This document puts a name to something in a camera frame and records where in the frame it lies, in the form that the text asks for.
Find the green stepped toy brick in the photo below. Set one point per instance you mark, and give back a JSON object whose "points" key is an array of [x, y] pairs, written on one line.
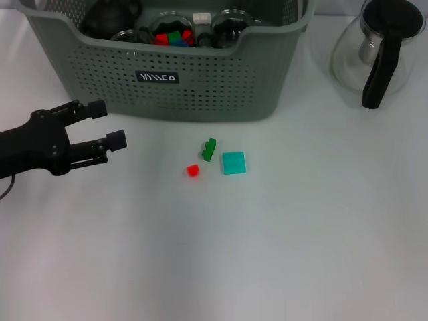
{"points": [[208, 152]]}

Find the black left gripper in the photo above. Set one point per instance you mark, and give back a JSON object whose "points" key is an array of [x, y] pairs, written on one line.
{"points": [[33, 147]]}

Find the white toy brick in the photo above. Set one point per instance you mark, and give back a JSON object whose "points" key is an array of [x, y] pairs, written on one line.
{"points": [[201, 17]]}

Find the black clay teapot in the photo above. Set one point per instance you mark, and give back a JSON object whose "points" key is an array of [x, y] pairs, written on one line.
{"points": [[107, 18]]}

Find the small red toy brick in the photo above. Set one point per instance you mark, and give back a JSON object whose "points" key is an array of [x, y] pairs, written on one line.
{"points": [[193, 170], [187, 35]]}

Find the grey perforated storage bin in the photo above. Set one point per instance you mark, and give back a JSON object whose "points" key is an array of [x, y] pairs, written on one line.
{"points": [[200, 93]]}

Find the teal square toy plate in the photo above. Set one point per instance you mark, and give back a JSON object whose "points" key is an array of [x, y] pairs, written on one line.
{"points": [[234, 163]]}

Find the blue toy brick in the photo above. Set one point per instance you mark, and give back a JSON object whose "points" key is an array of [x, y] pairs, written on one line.
{"points": [[180, 43]]}

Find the orange-red sloped toy brick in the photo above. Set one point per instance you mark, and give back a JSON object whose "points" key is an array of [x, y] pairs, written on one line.
{"points": [[162, 38]]}

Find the glass teacup black base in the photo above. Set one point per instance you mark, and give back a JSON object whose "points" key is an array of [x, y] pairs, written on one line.
{"points": [[230, 30], [204, 40], [157, 23], [123, 35]]}

